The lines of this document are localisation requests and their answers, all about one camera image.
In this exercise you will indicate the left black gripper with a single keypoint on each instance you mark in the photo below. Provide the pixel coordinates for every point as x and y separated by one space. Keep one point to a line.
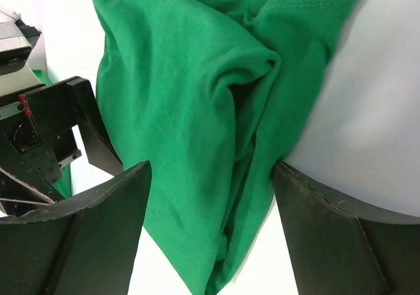
52 157

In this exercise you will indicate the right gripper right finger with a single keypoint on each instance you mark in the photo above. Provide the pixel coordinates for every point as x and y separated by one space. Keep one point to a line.
341 245

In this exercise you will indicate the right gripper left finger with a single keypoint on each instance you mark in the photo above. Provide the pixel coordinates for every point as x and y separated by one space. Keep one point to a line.
82 245

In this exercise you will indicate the green t shirt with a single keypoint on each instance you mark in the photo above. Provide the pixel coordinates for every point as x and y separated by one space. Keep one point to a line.
212 93

